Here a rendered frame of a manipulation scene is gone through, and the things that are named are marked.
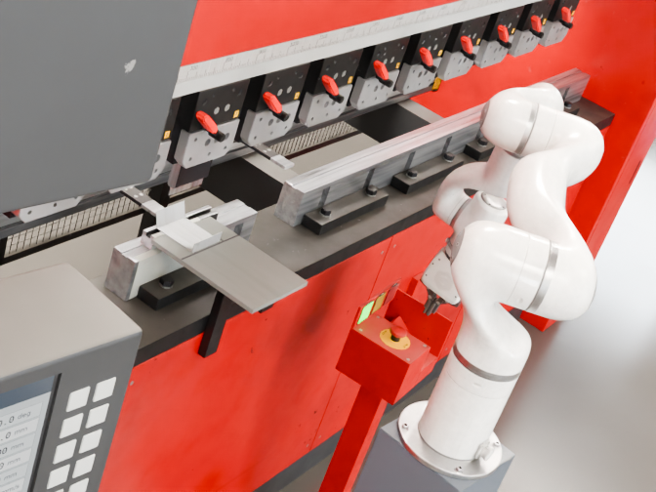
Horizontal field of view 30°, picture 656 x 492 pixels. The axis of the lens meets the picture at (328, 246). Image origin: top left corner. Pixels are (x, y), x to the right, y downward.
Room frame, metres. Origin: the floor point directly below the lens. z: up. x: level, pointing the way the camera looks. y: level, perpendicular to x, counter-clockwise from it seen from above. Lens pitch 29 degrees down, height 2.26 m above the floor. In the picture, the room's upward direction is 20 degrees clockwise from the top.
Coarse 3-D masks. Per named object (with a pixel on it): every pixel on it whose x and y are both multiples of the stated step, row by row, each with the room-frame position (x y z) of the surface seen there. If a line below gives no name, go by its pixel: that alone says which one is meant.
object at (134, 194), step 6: (132, 186) 2.18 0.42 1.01; (120, 192) 2.16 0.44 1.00; (126, 192) 2.15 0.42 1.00; (132, 192) 2.16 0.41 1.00; (138, 192) 2.17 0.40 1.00; (132, 198) 2.14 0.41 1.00; (138, 198) 2.15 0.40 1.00; (144, 198) 2.16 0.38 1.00; (150, 198) 2.16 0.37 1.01; (138, 204) 2.13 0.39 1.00; (144, 204) 2.13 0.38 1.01; (150, 204) 2.14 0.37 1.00; (156, 204) 2.15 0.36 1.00; (150, 210) 2.12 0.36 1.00; (156, 210) 2.13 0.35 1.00
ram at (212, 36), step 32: (224, 0) 2.00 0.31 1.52; (256, 0) 2.09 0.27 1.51; (288, 0) 2.19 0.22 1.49; (320, 0) 2.29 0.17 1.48; (352, 0) 2.40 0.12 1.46; (384, 0) 2.52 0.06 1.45; (416, 0) 2.65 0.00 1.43; (448, 0) 2.80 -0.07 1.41; (512, 0) 3.14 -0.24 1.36; (192, 32) 1.95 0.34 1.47; (224, 32) 2.03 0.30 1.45; (256, 32) 2.12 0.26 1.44; (288, 32) 2.22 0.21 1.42; (320, 32) 2.32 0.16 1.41; (384, 32) 2.56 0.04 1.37; (416, 32) 2.70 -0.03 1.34; (256, 64) 2.15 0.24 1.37; (288, 64) 2.25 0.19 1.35
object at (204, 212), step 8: (200, 208) 2.20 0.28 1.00; (208, 208) 2.22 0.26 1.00; (184, 216) 2.15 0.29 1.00; (192, 216) 2.17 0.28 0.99; (200, 216) 2.17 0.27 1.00; (208, 216) 2.18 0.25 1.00; (216, 216) 2.21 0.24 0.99; (144, 232) 2.05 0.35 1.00; (152, 232) 2.06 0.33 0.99; (144, 240) 2.04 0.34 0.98
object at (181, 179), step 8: (176, 168) 2.07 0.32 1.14; (184, 168) 2.08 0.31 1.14; (192, 168) 2.10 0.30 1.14; (200, 168) 2.12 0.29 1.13; (208, 168) 2.15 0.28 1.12; (176, 176) 2.07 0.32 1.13; (184, 176) 2.08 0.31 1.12; (192, 176) 2.11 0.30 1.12; (200, 176) 2.13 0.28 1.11; (168, 184) 2.07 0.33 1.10; (176, 184) 2.06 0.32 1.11; (184, 184) 2.11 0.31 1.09; (192, 184) 2.13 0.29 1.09; (176, 192) 2.09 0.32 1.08
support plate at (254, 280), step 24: (168, 240) 2.04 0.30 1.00; (240, 240) 2.13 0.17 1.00; (192, 264) 1.99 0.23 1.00; (216, 264) 2.02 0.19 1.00; (240, 264) 2.05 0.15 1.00; (264, 264) 2.08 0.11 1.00; (216, 288) 1.95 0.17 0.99; (240, 288) 1.97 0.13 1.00; (264, 288) 1.99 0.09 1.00; (288, 288) 2.02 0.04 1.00
